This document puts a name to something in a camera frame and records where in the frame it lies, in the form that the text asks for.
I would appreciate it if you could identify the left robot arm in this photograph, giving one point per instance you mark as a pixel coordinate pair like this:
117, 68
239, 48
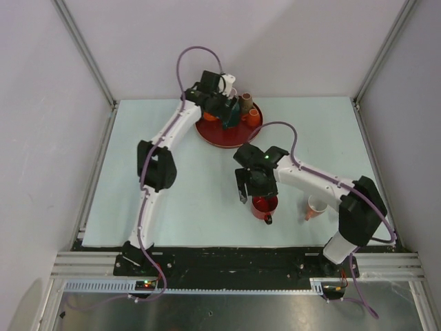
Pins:
157, 172

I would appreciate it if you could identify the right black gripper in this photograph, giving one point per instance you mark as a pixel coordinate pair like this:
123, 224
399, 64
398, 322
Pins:
270, 188

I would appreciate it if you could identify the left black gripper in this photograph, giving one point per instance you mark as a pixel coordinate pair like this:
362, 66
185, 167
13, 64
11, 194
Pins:
220, 112

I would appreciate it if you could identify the small salmon pink mug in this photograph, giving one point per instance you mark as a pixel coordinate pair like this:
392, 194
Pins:
315, 207

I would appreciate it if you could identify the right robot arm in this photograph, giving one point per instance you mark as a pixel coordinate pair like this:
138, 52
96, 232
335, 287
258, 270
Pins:
358, 203

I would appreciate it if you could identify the red mug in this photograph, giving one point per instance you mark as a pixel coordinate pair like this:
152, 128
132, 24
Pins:
263, 208

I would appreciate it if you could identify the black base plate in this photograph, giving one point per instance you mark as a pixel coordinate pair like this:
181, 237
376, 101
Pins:
223, 268

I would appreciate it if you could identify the brown textured cup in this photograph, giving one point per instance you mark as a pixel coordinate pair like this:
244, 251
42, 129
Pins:
246, 102

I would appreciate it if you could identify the dark green mug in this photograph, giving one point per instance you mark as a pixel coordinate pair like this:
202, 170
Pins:
234, 117

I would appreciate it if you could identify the orange mug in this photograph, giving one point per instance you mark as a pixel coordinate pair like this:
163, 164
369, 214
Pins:
210, 117

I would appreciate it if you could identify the small orange cup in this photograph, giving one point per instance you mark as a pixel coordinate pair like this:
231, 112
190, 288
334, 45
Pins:
252, 118

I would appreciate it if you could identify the grey cable duct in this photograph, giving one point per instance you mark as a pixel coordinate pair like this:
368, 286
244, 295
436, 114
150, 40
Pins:
134, 286

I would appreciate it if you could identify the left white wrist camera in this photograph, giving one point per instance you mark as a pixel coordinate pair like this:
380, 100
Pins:
226, 83

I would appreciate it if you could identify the round red tray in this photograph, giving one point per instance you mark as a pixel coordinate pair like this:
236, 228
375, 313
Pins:
214, 133

